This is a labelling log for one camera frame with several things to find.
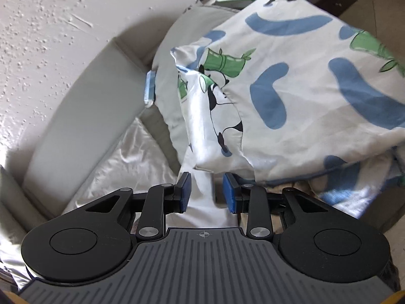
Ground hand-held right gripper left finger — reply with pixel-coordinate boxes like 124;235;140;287
84;172;192;240

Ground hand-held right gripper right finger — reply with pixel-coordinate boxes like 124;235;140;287
222;173;331;240

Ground white satin cloth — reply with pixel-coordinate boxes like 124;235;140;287
0;117;181;292

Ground khaki pants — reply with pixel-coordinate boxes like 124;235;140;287
239;179;321;229

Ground grey cushion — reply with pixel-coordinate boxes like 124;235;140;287
151;6;241;173

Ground grey sofa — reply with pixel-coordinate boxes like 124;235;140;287
0;6;241;260

